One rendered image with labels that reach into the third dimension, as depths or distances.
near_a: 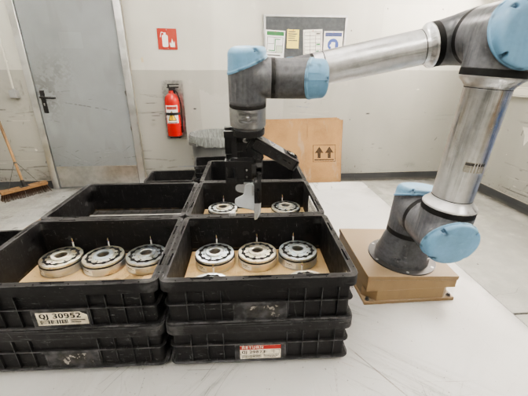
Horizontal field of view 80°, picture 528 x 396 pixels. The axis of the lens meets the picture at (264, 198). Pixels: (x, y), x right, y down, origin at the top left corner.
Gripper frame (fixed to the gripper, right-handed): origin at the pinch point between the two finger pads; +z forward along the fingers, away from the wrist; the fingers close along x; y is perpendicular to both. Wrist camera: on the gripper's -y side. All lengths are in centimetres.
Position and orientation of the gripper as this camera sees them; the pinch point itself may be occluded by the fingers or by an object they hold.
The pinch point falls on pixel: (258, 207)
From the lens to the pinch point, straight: 76.7
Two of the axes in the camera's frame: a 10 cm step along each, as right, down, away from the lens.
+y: -10.0, 0.2, -0.5
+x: 0.6, 4.9, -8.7
